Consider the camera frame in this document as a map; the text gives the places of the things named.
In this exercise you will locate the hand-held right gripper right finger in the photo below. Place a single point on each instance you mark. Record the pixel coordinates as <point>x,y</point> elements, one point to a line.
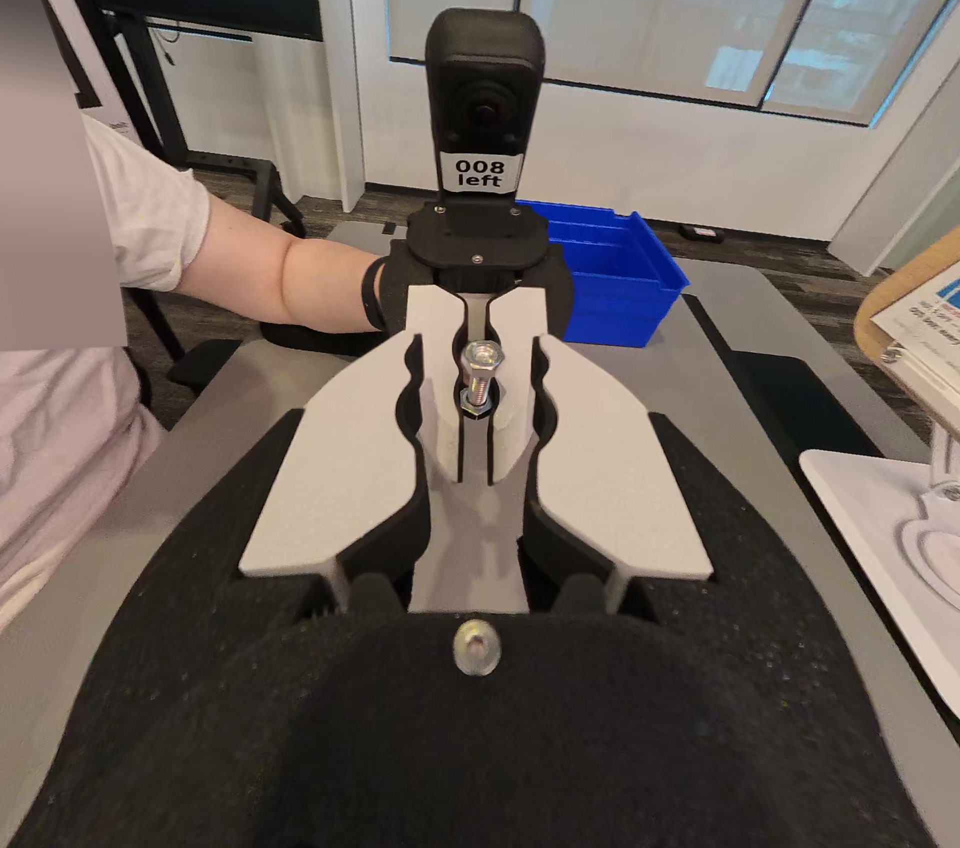
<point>622,481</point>

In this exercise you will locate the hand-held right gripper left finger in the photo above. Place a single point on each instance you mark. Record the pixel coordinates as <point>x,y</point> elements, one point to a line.
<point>345,473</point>

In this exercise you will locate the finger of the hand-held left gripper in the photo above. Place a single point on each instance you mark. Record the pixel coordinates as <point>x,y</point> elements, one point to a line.
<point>525,312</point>
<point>439,316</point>

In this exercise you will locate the silver hex bolt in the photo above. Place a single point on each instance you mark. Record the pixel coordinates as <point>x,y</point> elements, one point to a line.
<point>480,359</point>

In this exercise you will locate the short silver bolt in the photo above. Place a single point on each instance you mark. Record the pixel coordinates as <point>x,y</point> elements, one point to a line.
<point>476,403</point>

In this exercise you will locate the blue plastic bin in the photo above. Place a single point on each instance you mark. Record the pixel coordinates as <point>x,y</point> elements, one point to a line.
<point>622,293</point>

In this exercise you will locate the person's left forearm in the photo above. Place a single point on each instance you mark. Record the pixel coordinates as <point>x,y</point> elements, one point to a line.
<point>285,278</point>

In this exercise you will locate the black chair armrest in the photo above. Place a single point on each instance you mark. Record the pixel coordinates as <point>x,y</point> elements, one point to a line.
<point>322,338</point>

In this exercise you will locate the small black floor box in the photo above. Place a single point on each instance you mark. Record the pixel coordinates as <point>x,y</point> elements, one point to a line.
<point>701,233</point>

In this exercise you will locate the white document stand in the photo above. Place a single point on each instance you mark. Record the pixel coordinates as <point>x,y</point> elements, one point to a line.
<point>862,526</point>

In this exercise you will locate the black monitor stand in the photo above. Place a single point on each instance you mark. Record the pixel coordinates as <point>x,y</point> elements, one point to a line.
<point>142,83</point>

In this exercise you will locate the printed instruction sheet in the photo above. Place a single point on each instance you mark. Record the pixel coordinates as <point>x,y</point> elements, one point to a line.
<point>930,331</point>

